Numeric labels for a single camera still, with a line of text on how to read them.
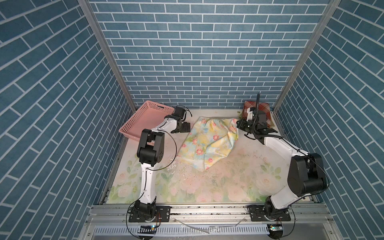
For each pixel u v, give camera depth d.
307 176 0.46
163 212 0.74
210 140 1.02
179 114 0.87
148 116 1.19
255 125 0.70
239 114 1.18
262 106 1.12
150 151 0.59
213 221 0.73
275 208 0.63
